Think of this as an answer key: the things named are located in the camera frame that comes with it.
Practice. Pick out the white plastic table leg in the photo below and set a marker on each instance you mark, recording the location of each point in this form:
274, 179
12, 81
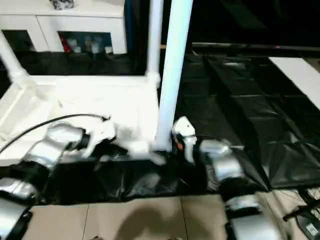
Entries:
154, 37
172, 62
12, 60

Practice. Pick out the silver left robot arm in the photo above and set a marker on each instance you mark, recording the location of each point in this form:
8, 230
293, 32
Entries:
47, 150

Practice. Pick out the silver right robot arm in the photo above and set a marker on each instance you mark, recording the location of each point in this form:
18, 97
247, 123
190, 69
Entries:
225, 162

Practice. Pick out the black glossy mat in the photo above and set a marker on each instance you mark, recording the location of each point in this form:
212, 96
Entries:
237, 112

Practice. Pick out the small tan label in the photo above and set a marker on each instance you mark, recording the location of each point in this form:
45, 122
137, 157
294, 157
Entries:
163, 46

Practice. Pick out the long black bar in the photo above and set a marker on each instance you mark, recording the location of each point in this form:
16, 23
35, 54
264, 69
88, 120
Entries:
250, 47

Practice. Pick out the white flat board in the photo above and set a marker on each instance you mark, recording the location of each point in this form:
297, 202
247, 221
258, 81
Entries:
295, 75

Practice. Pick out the white cabinet with glass doors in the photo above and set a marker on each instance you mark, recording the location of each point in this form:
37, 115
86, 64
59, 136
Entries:
62, 22

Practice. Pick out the black floor stand leg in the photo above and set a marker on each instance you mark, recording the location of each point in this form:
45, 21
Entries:
300, 212

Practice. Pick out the dark object on cabinet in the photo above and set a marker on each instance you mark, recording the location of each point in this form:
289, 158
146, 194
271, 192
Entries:
62, 3

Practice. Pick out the grey power adapter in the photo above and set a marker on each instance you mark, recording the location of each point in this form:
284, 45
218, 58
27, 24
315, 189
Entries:
310, 226

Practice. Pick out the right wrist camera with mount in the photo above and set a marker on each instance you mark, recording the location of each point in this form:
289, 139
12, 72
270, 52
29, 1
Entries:
185, 127

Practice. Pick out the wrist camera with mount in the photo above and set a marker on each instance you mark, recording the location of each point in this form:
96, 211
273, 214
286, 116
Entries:
102, 130
185, 127

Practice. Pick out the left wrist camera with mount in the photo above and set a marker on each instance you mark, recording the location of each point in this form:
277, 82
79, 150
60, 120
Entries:
102, 130

